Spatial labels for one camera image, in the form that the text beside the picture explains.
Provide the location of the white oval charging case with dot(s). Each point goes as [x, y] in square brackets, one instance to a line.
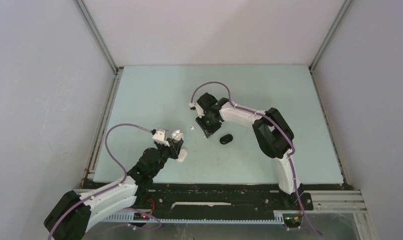
[182, 155]

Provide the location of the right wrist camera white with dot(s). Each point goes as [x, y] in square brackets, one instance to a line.
[201, 111]

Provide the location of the black oval charging case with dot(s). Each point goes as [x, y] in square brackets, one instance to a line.
[226, 139]

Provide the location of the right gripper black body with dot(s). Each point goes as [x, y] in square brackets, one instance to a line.
[208, 123]

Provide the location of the left aluminium frame post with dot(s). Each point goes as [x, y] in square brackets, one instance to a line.
[107, 82]

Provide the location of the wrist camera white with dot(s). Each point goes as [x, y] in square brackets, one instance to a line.
[160, 136]
[201, 111]

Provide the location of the aluminium frame post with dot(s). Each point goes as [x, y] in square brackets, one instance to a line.
[343, 11]
[107, 82]

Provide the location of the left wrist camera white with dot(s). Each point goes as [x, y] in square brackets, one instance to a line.
[160, 136]

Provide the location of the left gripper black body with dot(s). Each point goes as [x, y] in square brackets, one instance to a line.
[166, 152]

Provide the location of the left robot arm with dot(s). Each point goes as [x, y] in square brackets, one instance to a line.
[76, 213]

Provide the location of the right aluminium frame post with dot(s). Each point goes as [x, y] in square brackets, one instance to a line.
[343, 11]

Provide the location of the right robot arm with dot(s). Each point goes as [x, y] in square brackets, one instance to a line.
[273, 134]

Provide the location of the white square charging case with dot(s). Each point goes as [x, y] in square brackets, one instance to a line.
[177, 135]

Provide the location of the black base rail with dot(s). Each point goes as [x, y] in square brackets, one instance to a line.
[221, 202]

